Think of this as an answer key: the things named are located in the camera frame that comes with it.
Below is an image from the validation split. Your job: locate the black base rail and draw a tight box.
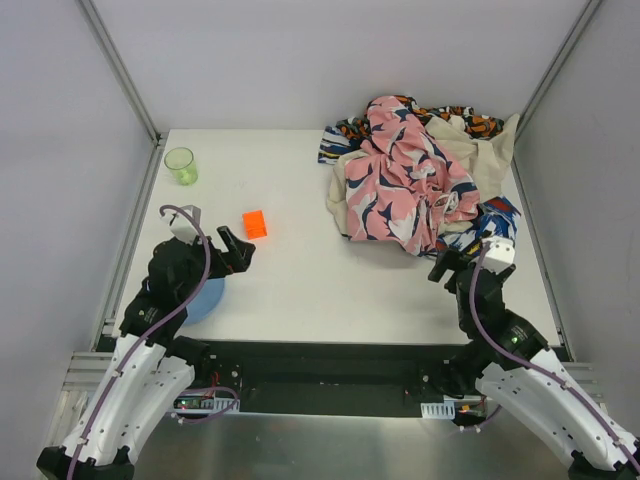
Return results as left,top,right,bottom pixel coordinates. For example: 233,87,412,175
178,337,479,418

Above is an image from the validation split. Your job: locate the green plastic cup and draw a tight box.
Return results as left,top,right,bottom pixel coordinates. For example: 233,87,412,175
164,147,198,186

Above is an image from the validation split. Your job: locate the blue plate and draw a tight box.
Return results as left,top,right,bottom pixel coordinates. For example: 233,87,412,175
183,278,225,327

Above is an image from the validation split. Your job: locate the orange cube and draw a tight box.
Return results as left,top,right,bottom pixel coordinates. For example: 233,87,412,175
242,210,268,240

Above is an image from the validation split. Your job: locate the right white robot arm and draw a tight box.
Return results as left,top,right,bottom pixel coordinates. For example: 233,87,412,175
429,246,639,479

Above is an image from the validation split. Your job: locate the orange black patterned cloth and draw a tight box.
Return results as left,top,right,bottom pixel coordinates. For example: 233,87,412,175
330,95,505,141

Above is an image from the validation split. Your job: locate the blue white patterned cloth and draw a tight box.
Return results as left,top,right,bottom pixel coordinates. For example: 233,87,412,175
316,124,524,259

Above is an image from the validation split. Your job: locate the beige cloth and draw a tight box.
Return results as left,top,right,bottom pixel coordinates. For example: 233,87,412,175
318,114,520,235

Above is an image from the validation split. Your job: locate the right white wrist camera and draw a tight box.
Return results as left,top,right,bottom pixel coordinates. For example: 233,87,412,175
482,236,515,274

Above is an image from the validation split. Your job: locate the pink patterned cloth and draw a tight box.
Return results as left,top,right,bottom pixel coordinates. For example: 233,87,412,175
344,96,480,256

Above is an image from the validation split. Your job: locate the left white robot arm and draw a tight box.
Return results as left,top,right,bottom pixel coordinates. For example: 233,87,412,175
37,226,256,479

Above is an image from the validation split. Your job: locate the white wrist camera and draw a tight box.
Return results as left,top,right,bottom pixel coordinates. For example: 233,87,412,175
160,205,201,245
482,236,515,274

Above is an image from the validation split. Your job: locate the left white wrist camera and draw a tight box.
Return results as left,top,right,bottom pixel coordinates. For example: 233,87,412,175
160,205,201,245

